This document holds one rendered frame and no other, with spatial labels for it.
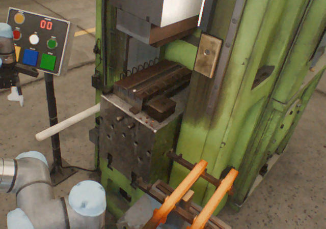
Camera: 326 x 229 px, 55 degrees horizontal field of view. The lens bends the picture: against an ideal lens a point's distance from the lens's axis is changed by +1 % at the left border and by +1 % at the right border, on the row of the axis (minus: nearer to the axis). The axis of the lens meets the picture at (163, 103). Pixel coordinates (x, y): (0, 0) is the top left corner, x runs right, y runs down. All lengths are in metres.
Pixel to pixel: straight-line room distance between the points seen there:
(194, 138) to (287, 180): 1.37
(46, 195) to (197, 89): 0.89
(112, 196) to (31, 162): 1.36
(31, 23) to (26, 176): 1.13
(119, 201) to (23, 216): 1.42
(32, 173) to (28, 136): 2.02
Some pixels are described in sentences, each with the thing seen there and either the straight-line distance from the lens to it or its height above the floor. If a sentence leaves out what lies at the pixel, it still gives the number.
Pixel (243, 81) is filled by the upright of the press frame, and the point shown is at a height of 1.23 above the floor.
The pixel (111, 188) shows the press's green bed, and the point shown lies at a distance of 2.09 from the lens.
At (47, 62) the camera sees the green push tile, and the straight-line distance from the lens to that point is 1.70.
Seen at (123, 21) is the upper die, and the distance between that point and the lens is 1.41.
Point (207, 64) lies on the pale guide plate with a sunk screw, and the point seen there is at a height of 1.24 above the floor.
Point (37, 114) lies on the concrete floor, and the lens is 3.00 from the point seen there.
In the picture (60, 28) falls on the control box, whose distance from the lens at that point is 1.70.
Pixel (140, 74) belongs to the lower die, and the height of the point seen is 0.98.
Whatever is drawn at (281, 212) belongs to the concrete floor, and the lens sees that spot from 2.55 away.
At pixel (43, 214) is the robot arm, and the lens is 0.70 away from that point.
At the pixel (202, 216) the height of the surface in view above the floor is 0.93.
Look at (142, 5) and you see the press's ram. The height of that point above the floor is 1.42.
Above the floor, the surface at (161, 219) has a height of 0.92.
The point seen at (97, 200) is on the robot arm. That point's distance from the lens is 0.68.
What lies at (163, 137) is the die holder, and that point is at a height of 0.83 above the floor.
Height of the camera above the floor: 1.84
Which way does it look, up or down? 36 degrees down
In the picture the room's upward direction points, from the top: 9 degrees clockwise
